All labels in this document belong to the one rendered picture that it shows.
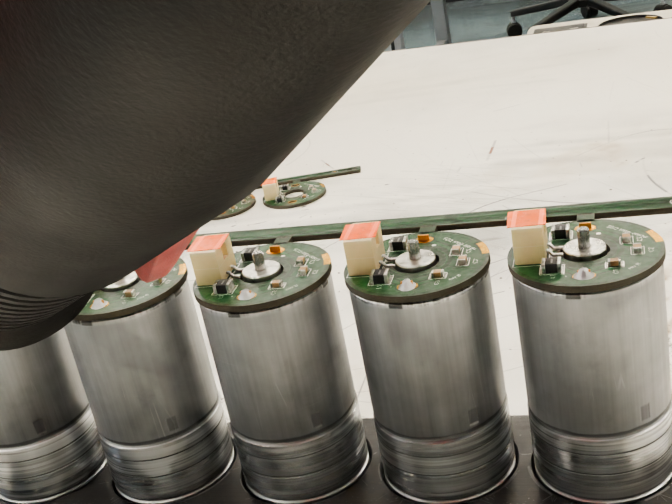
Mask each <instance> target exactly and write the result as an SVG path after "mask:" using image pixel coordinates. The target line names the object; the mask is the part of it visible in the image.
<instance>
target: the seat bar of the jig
mask: <svg viewBox="0 0 672 504"><path fill-rule="evenodd" d="M510 419H511V427H512V434H513V442H514V449H515V456H516V464H517V466H516V469H515V471H514V473H513V474H512V476H511V477H510V479H509V480H508V481H507V482H506V483H505V484H504V485H503V486H501V487H500V488H499V489H497V490H496V491H494V492H492V493H491V494H489V495H487V496H484V497H482V498H479V499H477V500H474V501H470V502H466V503H462V504H582V503H577V502H573V501H570V500H567V499H564V498H562V497H559V496H557V495H556V494H554V493H552V492H551V491H549V490H548V489H547V488H545V487H544V486H543V485H542V484H541V483H540V481H539V480H538V479H537V477H536V471H535V463H534V455H533V447H532V439H531V431H530V423H529V415H510ZM362 422H363V427H364V432H365V437H366V442H367V447H368V452H369V457H370V463H369V466H368V468H367V470H366V471H365V473H364V474H363V475H362V477H361V478H360V479H359V480H358V481H357V482H356V483H354V484H353V485H352V486H350V487H349V488H348V489H346V490H344V491H343V492H341V493H339V494H337V495H335V496H332V497H330V498H327V499H325V500H321V501H318V502H314V503H310V504H419V503H414V502H411V501H408V500H406V499H404V498H402V497H400V496H398V495H397V494H395V493H394V492H393V491H392V490H391V489H390V488H389V487H388V486H387V483H386V478H385V473H384V468H383V463H382V458H381V453H380V448H379V443H378V438H377V433H376V428H375V423H374V418H362ZM227 425H228V429H229V433H230V436H231V440H232V444H233V448H234V451H235V455H236V457H235V460H234V463H233V465H232V467H231V468H230V470H229V471H228V472H227V474H226V475H225V476H224V477H223V478H222V479H220V480H219V481H218V482H217V483H215V484H214V485H213V486H211V487H210V488H208V489H206V490H205V491H203V492H201V493H199V494H197V495H194V496H192V497H189V498H187V499H184V500H181V501H177V502H173V503H168V504H269V503H266V502H263V501H261V500H259V499H257V498H255V497H254V496H253V495H251V494H250V493H249V492H248V490H247V486H246V482H245V478H244V475H243V471H242V467H241V463H240V460H239V456H238V452H237V448H236V445H235V441H234V437H233V433H232V430H231V426H230V422H228V423H227ZM38 504H134V503H130V502H128V501H126V500H124V499H122V498H121V497H120V496H119V495H118V493H117V490H116V487H115V483H114V481H113V478H112V475H111V472H110V469H109V466H108V464H107V465H106V467H105V468H104V469H103V470H102V471H101V472H100V473H99V474H98V475H97V476H96V477H95V478H94V479H93V480H91V481H90V482H89V483H87V484H86V485H84V486H83V487H81V488H79V489H77V490H75V491H74V492H72V493H69V494H67V495H65V496H62V497H60V498H57V499H54V500H51V501H47V502H43V503H38ZM628 504H672V481H671V482H670V483H669V484H668V485H667V486H666V487H665V488H664V489H662V490H661V491H659V492H658V493H656V494H654V495H653V496H650V497H648V498H646V499H643V500H640V501H636V502H632V503H628Z"/></svg>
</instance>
